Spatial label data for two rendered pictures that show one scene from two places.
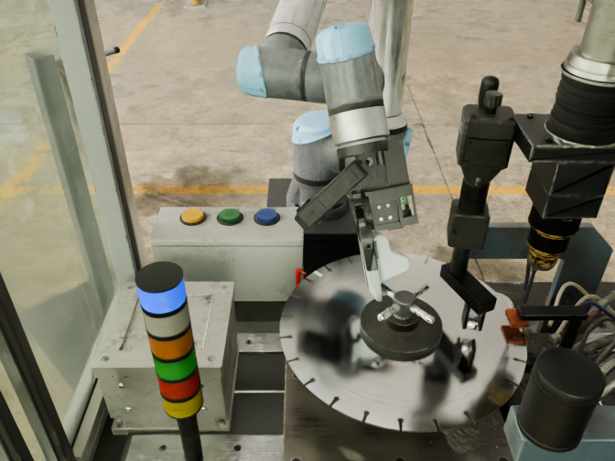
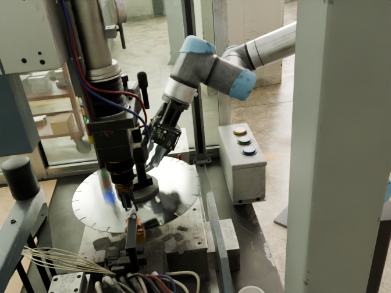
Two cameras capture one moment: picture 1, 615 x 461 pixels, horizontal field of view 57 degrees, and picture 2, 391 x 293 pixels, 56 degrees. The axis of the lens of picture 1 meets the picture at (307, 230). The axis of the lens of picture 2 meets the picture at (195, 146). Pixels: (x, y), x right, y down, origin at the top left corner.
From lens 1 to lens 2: 115 cm
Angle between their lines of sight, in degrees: 72
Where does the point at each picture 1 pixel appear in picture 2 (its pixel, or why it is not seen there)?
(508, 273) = not seen: outside the picture
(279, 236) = (232, 158)
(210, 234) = (227, 139)
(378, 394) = (95, 184)
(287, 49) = (232, 51)
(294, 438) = not seen: hidden behind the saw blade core
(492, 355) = (113, 219)
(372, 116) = (169, 83)
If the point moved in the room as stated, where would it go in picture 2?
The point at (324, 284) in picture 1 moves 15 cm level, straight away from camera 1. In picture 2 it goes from (170, 164) to (222, 158)
